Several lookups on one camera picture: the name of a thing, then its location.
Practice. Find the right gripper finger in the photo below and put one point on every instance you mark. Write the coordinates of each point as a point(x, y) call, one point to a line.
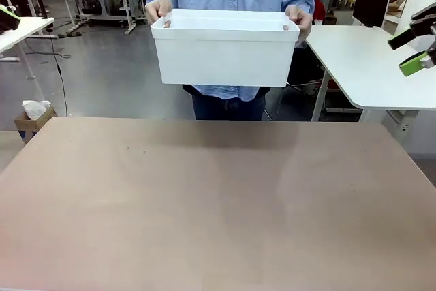
point(402, 39)
point(413, 64)

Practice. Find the white plastic basket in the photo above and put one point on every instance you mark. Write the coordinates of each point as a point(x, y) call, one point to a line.
point(225, 56)

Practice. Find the person's left hand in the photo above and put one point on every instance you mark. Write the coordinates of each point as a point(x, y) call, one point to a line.
point(303, 20)

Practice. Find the person's right hand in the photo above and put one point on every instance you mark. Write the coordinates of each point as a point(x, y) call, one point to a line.
point(156, 10)

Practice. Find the small white desk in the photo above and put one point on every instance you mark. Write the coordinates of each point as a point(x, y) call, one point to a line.
point(30, 28)

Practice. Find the large white desk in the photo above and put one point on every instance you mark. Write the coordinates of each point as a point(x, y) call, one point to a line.
point(357, 66)

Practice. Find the power strip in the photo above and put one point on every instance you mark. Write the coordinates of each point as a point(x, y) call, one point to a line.
point(68, 34)

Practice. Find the red garment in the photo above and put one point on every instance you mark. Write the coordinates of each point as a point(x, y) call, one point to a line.
point(319, 10)

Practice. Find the white tissue paper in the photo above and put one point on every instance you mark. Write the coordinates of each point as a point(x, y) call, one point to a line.
point(34, 108)

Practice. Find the cardboard box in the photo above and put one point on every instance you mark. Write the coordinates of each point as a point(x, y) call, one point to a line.
point(37, 124)

